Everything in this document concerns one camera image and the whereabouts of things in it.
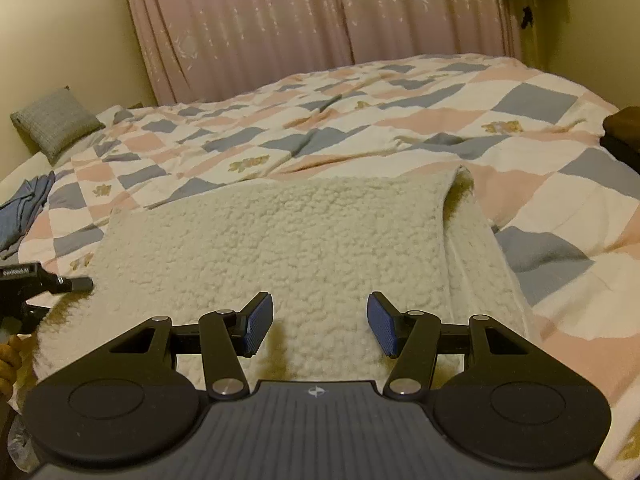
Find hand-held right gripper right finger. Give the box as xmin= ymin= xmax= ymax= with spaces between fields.
xmin=366 ymin=291 xmax=577 ymax=402

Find checkered bear print quilt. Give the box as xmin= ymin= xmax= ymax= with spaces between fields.
xmin=0 ymin=52 xmax=640 ymax=477

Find pink curtain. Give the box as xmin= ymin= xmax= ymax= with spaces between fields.
xmin=119 ymin=0 xmax=527 ymax=107

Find grey striped cushion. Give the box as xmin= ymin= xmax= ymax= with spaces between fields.
xmin=10 ymin=86 xmax=106 ymax=165

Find person's left hand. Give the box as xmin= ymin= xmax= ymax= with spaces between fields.
xmin=0 ymin=334 xmax=27 ymax=402

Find dark brown furniture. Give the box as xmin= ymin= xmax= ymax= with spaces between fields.
xmin=601 ymin=106 xmax=640 ymax=164

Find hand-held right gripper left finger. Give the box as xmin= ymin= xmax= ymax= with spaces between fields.
xmin=64 ymin=291 xmax=275 ymax=402

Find blue jeans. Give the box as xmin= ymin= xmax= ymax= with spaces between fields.
xmin=0 ymin=170 xmax=57 ymax=261

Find cream fleece garment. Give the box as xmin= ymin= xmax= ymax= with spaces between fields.
xmin=30 ymin=165 xmax=542 ymax=397

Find white pillow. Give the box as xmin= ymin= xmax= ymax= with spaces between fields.
xmin=0 ymin=151 xmax=55 ymax=185

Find clear plastic bag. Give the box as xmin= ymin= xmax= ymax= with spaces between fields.
xmin=7 ymin=404 xmax=40 ymax=477

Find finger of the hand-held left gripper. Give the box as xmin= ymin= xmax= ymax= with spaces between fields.
xmin=56 ymin=275 xmax=95 ymax=293

